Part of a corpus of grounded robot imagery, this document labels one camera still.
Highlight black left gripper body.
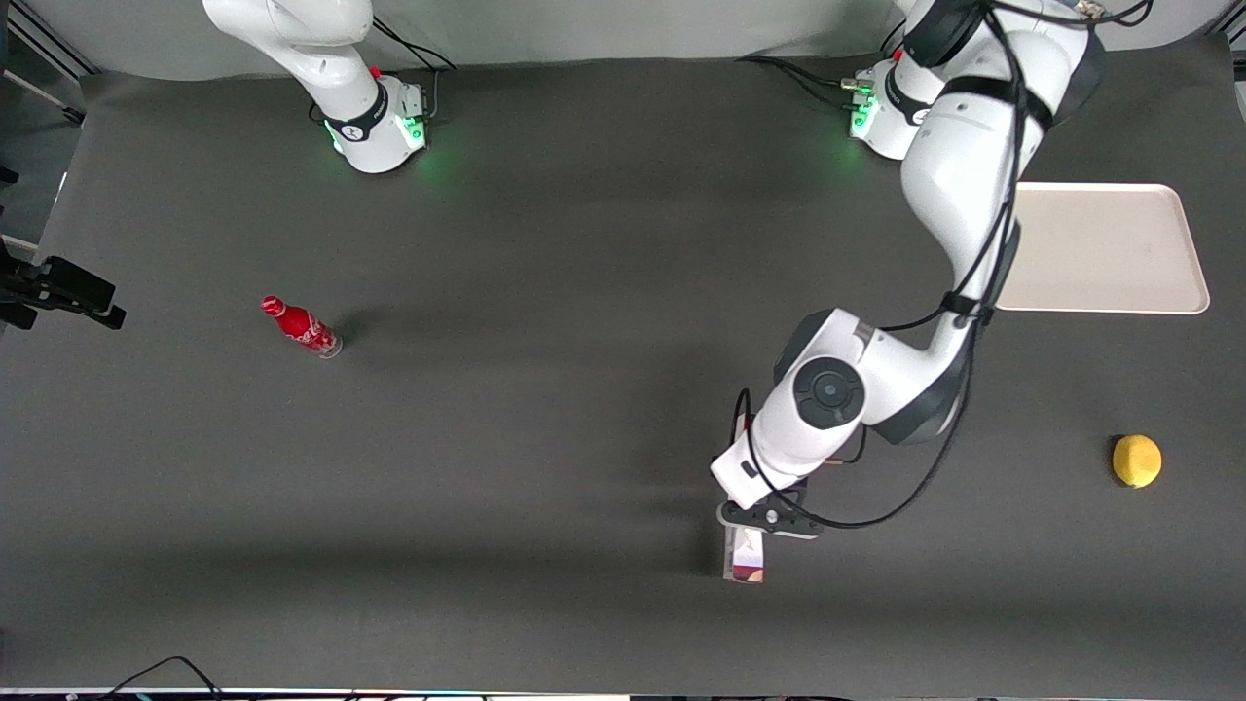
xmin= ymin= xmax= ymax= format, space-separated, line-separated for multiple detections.
xmin=716 ymin=485 xmax=825 ymax=542

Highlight red plaid cookie box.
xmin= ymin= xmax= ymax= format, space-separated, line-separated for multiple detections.
xmin=723 ymin=414 xmax=768 ymax=584

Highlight beige rectangular tray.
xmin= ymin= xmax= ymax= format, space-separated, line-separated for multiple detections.
xmin=995 ymin=183 xmax=1211 ymax=315

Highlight yellow lemon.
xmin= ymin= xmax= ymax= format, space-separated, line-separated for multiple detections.
xmin=1113 ymin=434 xmax=1163 ymax=489

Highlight red cola bottle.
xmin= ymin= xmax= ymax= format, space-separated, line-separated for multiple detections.
xmin=260 ymin=295 xmax=344 ymax=359

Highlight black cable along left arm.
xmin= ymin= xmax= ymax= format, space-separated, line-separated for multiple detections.
xmin=730 ymin=0 xmax=1155 ymax=532

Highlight black cables at left arm base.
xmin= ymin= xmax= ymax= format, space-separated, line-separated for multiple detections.
xmin=735 ymin=27 xmax=911 ymax=110

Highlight black cables at arm base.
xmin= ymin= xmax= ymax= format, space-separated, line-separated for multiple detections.
xmin=370 ymin=15 xmax=458 ymax=123
xmin=735 ymin=27 xmax=911 ymax=110

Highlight black cables at right arm base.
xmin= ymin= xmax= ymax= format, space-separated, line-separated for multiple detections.
xmin=370 ymin=15 xmax=458 ymax=123

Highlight thin black looped cable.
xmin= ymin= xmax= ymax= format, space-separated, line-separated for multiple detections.
xmin=97 ymin=655 xmax=227 ymax=701

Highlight black clamp mount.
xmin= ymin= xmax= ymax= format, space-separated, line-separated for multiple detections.
xmin=0 ymin=234 xmax=128 ymax=332

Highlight aluminium frame rail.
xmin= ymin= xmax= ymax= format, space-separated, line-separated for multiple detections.
xmin=0 ymin=0 xmax=100 ymax=128

